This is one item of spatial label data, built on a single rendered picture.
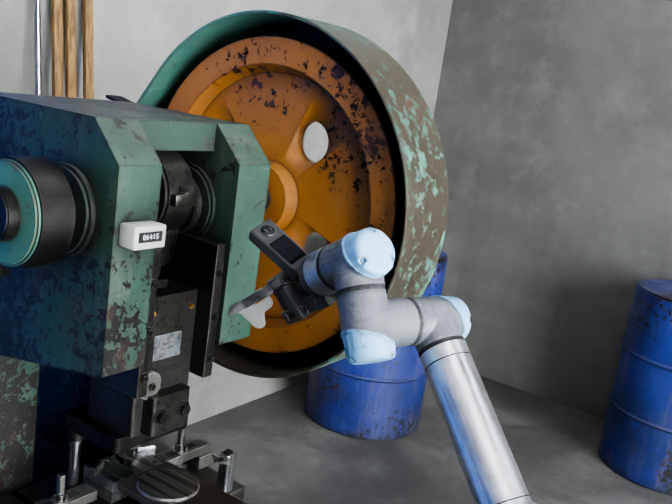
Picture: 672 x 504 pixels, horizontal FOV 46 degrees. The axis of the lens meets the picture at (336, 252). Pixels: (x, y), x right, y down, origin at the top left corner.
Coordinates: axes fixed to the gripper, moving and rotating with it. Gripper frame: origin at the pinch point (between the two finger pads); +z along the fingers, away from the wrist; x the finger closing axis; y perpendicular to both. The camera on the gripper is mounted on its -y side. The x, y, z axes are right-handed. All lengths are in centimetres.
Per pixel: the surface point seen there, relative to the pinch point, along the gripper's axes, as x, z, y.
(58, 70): 50, 113, -83
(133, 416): -21.9, 27.2, 8.7
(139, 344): -18.2, 13.8, -2.9
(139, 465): -22, 42, 20
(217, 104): 40, 35, -38
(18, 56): 42, 115, -92
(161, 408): -17.3, 25.0, 10.5
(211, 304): 0.7, 18.5, -0.9
